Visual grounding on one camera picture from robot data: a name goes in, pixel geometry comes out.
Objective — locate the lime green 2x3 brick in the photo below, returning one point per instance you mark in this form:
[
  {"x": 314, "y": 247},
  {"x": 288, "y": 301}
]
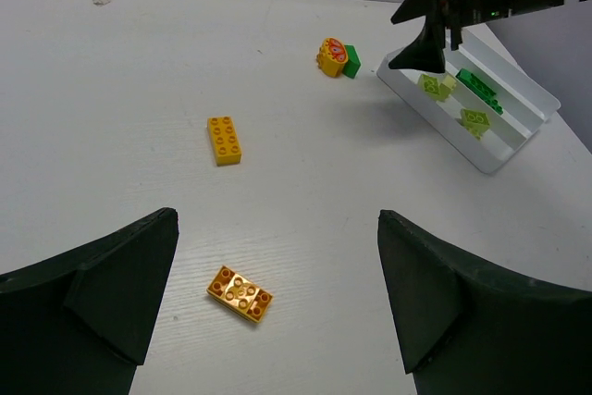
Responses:
[{"x": 430, "y": 86}]

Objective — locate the yellow upside-down brick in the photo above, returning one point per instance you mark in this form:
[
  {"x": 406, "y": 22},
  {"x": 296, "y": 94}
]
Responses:
[{"x": 239, "y": 294}]

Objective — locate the dark green brick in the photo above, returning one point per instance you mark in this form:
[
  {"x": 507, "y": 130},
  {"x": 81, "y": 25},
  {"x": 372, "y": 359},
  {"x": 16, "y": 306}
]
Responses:
[{"x": 353, "y": 64}]

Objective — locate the green upside-down plate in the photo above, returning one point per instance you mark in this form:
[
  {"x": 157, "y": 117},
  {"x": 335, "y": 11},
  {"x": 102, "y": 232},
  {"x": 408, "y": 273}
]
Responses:
[{"x": 475, "y": 85}]

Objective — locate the yellow round printed brick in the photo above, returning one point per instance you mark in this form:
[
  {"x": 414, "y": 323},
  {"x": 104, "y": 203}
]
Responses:
[{"x": 332, "y": 57}]

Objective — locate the lime green 2x2 brick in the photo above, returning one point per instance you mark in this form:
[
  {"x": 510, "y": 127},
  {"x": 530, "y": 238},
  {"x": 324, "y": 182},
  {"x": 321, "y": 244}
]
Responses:
[{"x": 446, "y": 87}]

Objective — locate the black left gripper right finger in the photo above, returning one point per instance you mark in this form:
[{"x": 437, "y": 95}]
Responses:
[{"x": 468, "y": 326}]

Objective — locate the white three-compartment tray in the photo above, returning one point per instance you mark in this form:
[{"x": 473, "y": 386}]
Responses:
[{"x": 526, "y": 105}]

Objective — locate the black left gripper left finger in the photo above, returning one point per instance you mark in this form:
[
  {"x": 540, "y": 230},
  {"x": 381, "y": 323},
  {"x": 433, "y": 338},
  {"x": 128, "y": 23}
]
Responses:
[{"x": 81, "y": 322}]

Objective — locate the lime green small brick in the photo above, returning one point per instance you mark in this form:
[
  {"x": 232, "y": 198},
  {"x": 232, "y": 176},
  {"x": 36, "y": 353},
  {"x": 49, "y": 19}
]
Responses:
[{"x": 476, "y": 122}]

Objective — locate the yellow 2x4 brick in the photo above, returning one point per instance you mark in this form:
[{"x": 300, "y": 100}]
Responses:
[{"x": 224, "y": 140}]

